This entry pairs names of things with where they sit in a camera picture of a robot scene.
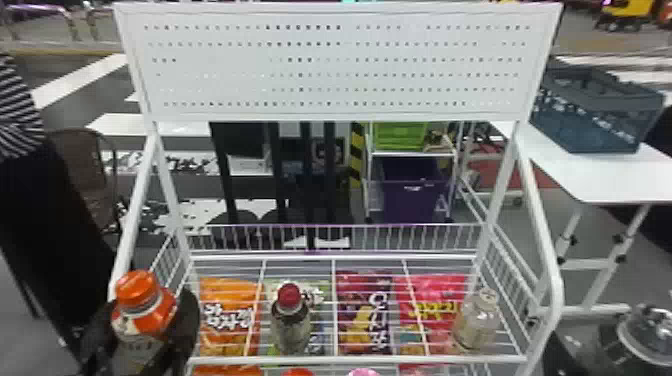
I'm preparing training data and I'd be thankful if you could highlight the brown chair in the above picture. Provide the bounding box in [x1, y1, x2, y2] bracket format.
[46, 127, 123, 233]

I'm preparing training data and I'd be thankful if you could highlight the orange bottle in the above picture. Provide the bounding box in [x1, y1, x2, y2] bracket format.
[109, 269, 179, 376]

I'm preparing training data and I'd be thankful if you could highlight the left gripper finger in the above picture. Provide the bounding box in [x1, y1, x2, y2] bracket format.
[152, 287, 202, 376]
[78, 309, 120, 376]

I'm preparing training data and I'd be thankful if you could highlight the striped post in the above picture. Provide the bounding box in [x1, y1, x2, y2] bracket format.
[349, 121, 367, 190]

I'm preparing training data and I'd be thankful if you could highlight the white side table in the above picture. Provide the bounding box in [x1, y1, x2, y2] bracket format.
[489, 120, 672, 323]

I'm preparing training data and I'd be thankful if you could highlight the green basket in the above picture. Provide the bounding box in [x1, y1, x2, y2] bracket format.
[372, 122, 430, 153]

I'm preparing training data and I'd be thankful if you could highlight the green snack packet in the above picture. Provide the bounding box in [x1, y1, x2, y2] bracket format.
[263, 278, 333, 357]

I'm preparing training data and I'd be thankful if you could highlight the purple snack packet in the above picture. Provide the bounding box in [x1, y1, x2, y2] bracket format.
[335, 269, 395, 357]

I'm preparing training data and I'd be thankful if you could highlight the purple crate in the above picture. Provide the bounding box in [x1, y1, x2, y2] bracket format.
[379, 156, 451, 224]

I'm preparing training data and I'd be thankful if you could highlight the person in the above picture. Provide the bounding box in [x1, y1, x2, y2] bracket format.
[0, 52, 118, 340]

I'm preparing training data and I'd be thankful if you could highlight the blue basket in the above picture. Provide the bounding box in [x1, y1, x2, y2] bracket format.
[529, 67, 666, 155]

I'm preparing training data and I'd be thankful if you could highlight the orange snack packet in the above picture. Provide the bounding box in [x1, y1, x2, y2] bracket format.
[193, 365, 264, 376]
[198, 276, 262, 359]

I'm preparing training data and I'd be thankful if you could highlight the clear bottle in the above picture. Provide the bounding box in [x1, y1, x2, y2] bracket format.
[451, 288, 501, 352]

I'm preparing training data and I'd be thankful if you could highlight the red snack packet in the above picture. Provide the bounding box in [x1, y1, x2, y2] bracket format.
[395, 273, 469, 357]

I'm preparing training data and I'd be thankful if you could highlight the red capped bottle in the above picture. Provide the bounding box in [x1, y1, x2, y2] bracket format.
[269, 282, 314, 356]

